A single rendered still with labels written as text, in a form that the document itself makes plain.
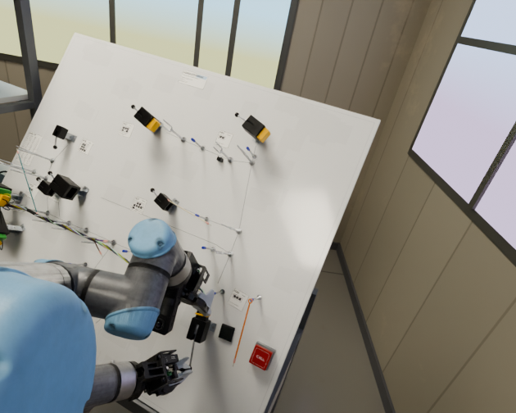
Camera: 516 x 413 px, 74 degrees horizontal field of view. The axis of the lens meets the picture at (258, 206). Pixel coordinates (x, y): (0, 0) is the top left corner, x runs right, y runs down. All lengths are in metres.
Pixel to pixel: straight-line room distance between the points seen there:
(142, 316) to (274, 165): 0.63
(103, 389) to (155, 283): 0.28
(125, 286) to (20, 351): 0.41
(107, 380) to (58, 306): 0.60
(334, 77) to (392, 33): 0.48
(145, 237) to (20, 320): 0.42
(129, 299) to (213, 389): 0.57
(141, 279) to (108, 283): 0.05
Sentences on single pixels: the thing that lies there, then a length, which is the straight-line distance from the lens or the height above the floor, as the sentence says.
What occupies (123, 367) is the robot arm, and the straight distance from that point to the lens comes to 0.85.
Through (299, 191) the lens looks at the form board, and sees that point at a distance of 1.02.
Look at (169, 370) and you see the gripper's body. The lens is 0.93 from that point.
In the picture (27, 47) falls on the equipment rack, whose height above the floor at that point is 1.64.
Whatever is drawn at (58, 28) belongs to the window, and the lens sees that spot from 3.06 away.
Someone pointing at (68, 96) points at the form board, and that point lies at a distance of 1.51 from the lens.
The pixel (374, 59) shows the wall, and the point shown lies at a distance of 2.87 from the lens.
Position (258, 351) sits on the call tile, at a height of 1.13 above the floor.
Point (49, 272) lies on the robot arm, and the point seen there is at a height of 1.55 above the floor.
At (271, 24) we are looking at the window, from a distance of 2.71.
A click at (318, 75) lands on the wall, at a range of 2.80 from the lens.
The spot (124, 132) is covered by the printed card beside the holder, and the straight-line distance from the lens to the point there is 1.30.
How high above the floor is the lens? 1.92
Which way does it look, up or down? 30 degrees down
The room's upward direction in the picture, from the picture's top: 12 degrees clockwise
